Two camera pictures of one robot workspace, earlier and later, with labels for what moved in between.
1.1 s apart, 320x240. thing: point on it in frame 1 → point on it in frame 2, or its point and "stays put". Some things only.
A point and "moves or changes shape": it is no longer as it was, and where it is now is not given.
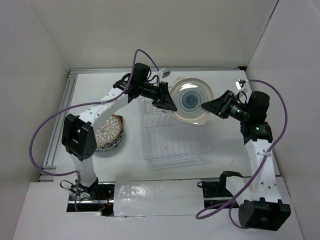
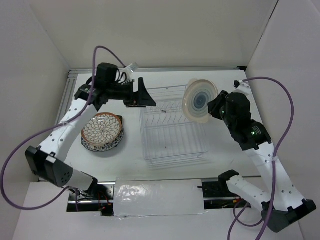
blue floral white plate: [112, 144] stays put
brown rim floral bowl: [108, 131] stays put
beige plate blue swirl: [188, 94] moves or changes shape
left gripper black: [163, 99] → [144, 98]
